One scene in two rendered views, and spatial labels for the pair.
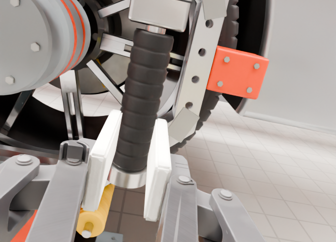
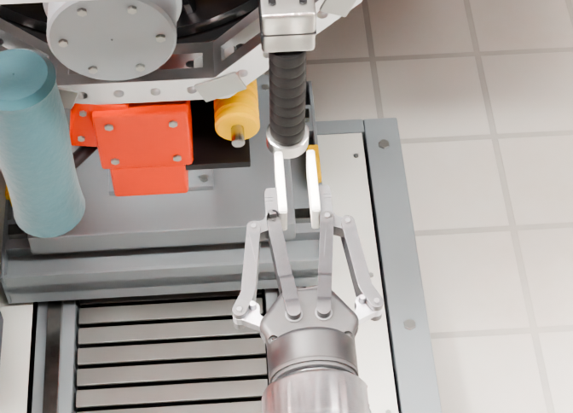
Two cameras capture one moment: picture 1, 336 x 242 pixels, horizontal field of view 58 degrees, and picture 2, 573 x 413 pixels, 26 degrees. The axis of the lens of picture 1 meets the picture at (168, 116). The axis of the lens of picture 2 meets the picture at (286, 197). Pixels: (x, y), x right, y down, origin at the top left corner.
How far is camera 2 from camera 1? 0.99 m
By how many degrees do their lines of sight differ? 37
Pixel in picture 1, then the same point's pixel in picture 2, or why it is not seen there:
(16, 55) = (142, 47)
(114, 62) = not seen: outside the picture
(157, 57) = (295, 72)
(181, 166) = (327, 197)
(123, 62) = not seen: outside the picture
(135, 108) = (284, 106)
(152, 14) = (283, 46)
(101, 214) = (251, 111)
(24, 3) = (141, 8)
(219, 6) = not seen: outside the picture
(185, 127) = not seen: outside the picture
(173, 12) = (301, 42)
